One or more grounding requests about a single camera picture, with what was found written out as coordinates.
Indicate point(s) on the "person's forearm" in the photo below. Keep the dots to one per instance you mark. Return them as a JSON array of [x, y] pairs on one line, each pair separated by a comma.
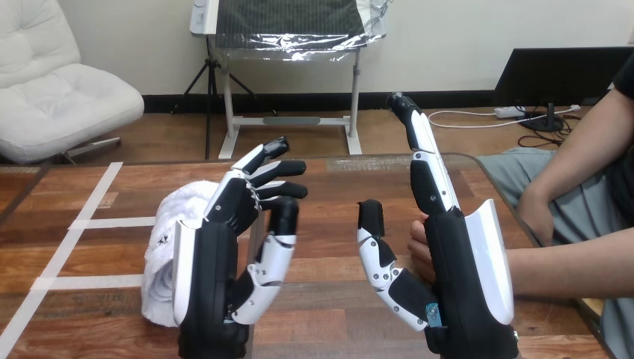
[[584, 148], [569, 270]]

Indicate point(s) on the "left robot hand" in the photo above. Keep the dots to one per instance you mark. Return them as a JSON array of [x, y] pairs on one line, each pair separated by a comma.
[[213, 277]]

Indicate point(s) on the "person's hand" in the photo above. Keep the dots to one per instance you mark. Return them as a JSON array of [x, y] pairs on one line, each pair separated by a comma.
[[537, 218], [420, 252]]

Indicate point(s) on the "white desk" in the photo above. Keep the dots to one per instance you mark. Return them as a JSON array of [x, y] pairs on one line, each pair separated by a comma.
[[292, 120]]

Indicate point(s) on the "white cushioned chair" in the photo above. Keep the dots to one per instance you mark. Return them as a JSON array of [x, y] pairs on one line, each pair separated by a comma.
[[54, 94]]

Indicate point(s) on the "rolled white towel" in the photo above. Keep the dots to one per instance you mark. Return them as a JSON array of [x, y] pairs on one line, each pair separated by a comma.
[[166, 233]]

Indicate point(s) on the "white power strip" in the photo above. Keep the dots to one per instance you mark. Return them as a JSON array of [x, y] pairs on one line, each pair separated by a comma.
[[509, 112]]

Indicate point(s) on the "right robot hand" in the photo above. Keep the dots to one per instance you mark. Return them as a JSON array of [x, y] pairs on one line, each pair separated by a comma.
[[460, 277]]

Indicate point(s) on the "black tripod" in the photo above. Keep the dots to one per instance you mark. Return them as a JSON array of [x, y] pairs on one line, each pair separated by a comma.
[[212, 84]]

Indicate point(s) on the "person's body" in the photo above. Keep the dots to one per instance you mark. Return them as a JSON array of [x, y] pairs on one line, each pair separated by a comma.
[[589, 213]]

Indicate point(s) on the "dark screen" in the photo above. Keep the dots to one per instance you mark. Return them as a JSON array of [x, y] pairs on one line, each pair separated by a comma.
[[550, 74]]

